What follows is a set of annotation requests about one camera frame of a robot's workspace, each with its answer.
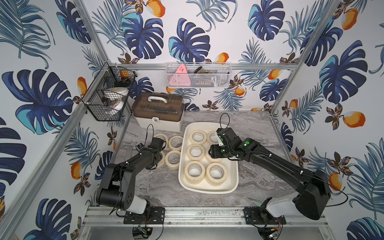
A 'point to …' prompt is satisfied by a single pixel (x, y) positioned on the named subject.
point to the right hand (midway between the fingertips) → (213, 150)
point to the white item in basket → (113, 97)
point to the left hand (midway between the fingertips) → (152, 158)
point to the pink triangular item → (180, 78)
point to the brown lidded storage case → (158, 111)
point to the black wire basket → (110, 75)
